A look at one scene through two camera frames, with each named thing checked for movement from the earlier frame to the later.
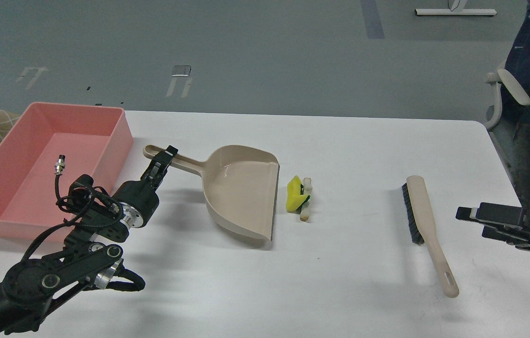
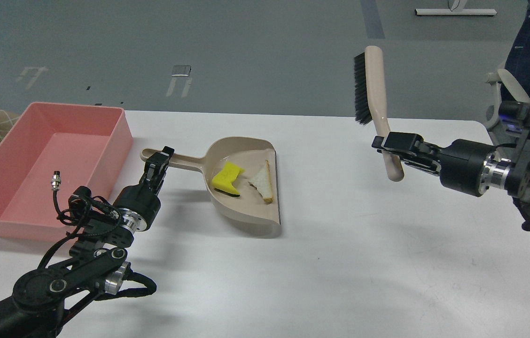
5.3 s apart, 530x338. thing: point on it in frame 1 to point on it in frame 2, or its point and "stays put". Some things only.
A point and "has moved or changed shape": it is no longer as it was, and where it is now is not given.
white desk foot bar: (456, 11) stays put
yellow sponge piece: (295, 199) to (222, 181)
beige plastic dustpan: (240, 186) has moved or changed shape
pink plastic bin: (13, 193) stays put
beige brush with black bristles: (418, 220) to (370, 100)
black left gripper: (138, 198) stays put
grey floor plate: (181, 70) stays put
